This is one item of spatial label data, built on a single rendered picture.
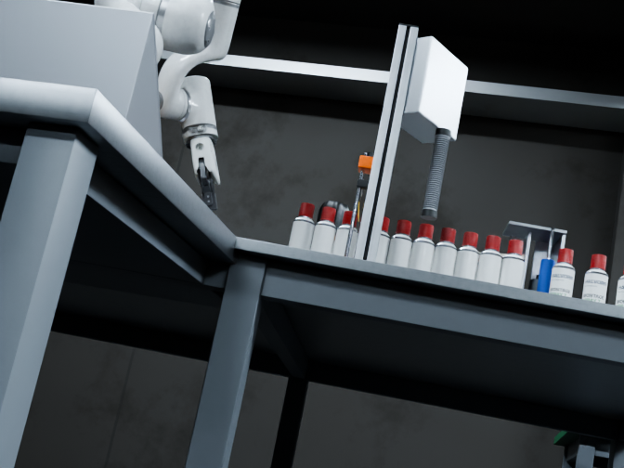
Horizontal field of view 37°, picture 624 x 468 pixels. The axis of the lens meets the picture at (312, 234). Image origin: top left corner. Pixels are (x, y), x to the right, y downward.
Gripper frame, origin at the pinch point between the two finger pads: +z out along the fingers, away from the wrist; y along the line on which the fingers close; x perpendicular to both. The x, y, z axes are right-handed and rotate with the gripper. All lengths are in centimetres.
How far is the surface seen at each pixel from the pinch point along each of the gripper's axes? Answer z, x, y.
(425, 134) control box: -5, -53, -6
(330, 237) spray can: 14.1, -26.9, -2.0
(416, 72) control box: -16, -52, -17
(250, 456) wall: 50, 28, 252
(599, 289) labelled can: 37, -84, -3
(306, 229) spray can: 11.5, -21.8, -2.5
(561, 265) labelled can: 30, -77, -2
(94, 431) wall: 25, 105, 262
